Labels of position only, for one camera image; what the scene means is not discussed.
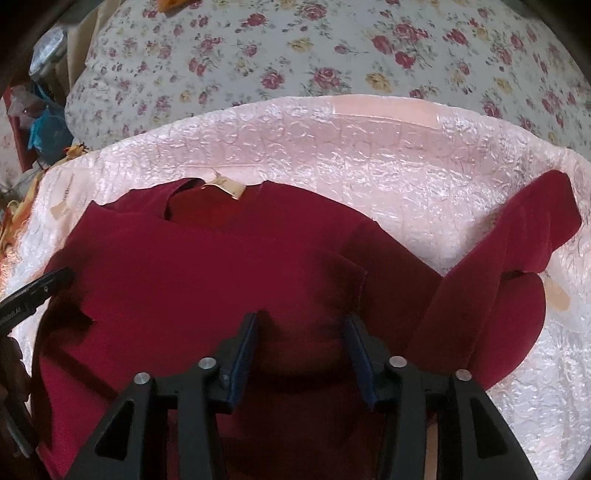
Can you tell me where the yellow orange printed cloth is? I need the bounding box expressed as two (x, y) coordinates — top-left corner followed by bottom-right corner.
(0, 142), (89, 252)

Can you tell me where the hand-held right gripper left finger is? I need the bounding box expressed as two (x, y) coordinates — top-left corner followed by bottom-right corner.
(62, 312), (259, 480)

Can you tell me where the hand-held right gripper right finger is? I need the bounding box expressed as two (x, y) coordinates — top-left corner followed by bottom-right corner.
(345, 315), (532, 480)

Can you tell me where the silver foil bag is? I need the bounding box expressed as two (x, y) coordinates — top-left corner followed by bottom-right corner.
(29, 24), (78, 78)

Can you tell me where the blue plastic bag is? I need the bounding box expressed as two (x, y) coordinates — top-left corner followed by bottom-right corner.
(27, 82), (75, 155)

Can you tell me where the floral quilted bedspread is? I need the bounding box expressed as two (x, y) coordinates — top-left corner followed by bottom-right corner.
(64, 0), (591, 163)

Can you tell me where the dark red shirt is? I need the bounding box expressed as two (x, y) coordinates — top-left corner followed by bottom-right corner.
(30, 170), (583, 480)

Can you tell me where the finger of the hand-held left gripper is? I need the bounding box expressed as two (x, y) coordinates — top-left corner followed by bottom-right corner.
(0, 267), (76, 341)

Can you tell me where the pink quilted blanket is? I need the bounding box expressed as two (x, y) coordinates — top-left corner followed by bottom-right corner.
(0, 93), (591, 480)

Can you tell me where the red frame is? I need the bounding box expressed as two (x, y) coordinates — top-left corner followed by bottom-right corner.
(4, 84), (29, 172)

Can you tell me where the beige cloth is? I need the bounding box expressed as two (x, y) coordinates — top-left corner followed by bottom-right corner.
(68, 0), (118, 93)

